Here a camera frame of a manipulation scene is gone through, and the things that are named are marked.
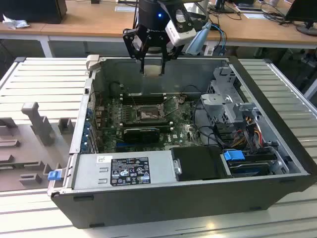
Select black plastic shroud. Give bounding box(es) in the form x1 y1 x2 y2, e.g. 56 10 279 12
170 146 232 181

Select thick black cable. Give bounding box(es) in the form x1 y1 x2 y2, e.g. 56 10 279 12
192 98 225 151

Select black graphics card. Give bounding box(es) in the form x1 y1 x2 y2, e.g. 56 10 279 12
101 127 161 144

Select thin black wire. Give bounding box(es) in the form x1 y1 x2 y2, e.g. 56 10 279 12
183 84 203 95

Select grey case handle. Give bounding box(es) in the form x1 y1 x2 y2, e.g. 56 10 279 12
85 55 102 73

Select blue cable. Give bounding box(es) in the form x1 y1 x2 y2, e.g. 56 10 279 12
210 23 227 57

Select black cylindrical part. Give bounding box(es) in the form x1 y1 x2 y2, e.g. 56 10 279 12
110 83 121 98

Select RAM slot black clips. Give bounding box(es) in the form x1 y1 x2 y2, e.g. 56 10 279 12
122 119 169 123
122 100 166 105
122 95 166 99

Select silver CPU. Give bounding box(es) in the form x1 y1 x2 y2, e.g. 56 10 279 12
143 64 162 76

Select grey power supply unit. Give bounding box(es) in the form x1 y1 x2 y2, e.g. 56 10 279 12
63 150 183 191

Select CPU socket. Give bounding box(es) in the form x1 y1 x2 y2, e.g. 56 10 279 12
136 104 166 122

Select silver drive cage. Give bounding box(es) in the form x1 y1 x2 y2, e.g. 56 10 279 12
200 65 263 124

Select yellow red power wires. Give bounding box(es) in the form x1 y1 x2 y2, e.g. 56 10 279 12
231 116 264 148

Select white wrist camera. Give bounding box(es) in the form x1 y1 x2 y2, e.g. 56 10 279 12
165 2 197 47

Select hard disk blue carrier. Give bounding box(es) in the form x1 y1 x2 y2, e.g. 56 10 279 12
221 148 275 178

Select grey parts rack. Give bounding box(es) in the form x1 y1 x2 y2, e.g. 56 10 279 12
0 101 77 193

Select blue case latch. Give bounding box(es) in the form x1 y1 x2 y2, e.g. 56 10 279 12
48 170 62 181

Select crumpled white paper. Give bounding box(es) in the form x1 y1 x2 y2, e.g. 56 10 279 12
2 14 30 30

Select black computer box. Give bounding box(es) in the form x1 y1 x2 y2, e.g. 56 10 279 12
0 0 67 25

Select black monitor stand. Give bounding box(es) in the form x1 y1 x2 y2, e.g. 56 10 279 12
210 0 236 13

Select black PC case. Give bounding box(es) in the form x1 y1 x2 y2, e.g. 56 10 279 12
47 55 317 230

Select wooden desk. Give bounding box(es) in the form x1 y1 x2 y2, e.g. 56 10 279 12
0 0 317 59

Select black monitor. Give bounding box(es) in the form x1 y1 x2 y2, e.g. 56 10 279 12
284 0 317 37

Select green RAM stick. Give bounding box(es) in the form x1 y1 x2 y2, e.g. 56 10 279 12
122 123 173 131

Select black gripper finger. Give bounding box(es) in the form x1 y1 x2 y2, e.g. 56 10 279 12
122 27 151 74
160 36 180 75

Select green motherboard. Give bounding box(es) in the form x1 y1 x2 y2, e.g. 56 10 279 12
95 94 216 153

